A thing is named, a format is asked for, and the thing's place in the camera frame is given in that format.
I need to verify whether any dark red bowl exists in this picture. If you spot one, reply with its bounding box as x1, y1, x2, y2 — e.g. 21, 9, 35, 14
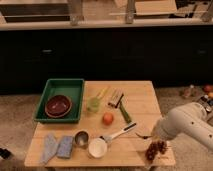
45, 95, 72, 118

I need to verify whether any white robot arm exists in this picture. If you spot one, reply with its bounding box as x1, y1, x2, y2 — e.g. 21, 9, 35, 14
152, 102, 213, 151

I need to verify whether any green plastic tray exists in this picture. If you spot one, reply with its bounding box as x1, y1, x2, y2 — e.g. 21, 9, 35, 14
34, 78, 84, 123

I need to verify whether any green pepper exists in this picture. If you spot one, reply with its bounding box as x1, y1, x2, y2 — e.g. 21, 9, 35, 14
119, 101, 132, 124

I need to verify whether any bunch of red grapes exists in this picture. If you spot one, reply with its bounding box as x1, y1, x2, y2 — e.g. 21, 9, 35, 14
145, 140, 167, 162

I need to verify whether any white measuring cup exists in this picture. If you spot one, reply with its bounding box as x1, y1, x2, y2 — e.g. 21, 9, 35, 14
88, 122, 136, 158

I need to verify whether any brown and white box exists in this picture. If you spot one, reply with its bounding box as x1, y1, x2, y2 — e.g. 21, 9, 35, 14
108, 90, 124, 108

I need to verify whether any orange fruit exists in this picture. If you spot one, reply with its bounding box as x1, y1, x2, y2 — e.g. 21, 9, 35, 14
102, 113, 114, 125

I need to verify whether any grey blue cloth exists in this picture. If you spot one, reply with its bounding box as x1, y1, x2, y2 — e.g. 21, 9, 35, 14
41, 134, 58, 164

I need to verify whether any blue sponge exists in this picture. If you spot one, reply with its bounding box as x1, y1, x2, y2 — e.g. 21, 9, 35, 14
57, 136, 73, 159

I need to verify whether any wooden table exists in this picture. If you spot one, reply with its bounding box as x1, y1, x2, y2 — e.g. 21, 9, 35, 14
23, 80, 177, 168

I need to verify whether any small metal cup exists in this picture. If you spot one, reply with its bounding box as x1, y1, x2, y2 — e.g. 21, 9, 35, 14
74, 131, 89, 148

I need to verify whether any green plastic cup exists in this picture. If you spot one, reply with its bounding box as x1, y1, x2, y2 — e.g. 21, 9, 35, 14
87, 97, 100, 113

